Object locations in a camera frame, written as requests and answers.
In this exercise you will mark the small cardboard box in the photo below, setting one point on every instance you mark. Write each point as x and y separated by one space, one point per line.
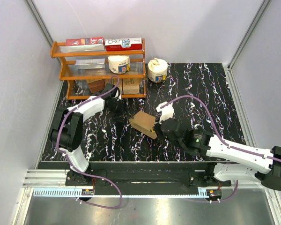
114 82
130 86

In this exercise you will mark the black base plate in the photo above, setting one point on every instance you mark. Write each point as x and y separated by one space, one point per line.
147 178

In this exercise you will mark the dark brown small box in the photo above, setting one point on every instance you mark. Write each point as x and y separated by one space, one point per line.
95 85

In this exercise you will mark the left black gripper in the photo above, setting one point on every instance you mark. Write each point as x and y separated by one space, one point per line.
124 111

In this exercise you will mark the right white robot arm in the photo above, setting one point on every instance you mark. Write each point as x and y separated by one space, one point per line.
247 163

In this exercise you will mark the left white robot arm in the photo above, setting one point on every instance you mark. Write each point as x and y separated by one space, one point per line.
67 130

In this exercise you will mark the right small cardboard box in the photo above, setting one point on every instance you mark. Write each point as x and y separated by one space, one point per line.
130 86

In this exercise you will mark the brown cardboard express box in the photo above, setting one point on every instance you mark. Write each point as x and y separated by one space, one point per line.
144 123

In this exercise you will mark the orange wooden shelf rack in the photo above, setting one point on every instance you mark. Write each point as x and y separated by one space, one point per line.
73 76

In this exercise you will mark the toilet paper roll on shelf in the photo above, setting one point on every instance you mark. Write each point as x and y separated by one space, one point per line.
119 64

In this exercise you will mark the middle small cardboard box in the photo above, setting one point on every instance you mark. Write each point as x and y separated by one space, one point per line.
114 82

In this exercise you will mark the red silver toothpaste box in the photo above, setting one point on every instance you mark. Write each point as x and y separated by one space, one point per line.
85 44

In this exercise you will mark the toilet paper roll on table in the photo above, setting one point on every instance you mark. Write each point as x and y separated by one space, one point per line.
157 70

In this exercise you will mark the aluminium frame rail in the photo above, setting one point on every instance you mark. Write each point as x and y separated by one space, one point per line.
57 178

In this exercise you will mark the red white toothpaste box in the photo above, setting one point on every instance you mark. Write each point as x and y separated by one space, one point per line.
123 44

